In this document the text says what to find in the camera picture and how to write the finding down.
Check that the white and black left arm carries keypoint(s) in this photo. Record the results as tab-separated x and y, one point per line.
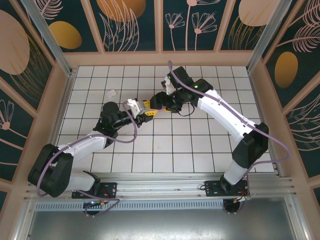
85	145

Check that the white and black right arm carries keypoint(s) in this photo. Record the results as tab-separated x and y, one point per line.
225	112

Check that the white earbud case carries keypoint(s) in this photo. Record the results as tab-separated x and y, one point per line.
111	94

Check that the panel with pink flowers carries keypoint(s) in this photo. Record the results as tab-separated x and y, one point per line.
190	37

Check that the panel with orange half circle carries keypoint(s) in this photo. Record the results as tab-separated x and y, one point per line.
125	37

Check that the panel with cream circle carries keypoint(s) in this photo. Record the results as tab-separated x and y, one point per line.
245	37

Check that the panel with single flower outline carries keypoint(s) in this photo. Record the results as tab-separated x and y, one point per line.
15	130

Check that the panel with small orange oval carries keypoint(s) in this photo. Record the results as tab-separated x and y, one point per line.
75	15

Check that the grey metal sheet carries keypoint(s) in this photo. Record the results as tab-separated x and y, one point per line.
162	225

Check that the panel with large cream oval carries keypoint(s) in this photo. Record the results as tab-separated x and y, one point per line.
15	50

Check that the panel with fern and oval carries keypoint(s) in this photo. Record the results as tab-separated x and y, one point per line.
295	50

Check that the panel with leaf outlines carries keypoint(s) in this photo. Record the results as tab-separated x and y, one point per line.
307	135

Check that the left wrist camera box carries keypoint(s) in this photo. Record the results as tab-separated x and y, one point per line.
137	106

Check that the aluminium table side rail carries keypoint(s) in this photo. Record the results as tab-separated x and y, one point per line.
62	112
263	112

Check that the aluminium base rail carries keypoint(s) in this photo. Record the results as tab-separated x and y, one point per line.
162	186

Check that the aluminium corner post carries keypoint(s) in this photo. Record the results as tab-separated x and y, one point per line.
51	42
268	32

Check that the aluminium front post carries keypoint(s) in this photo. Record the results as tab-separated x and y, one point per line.
22	225
297	220

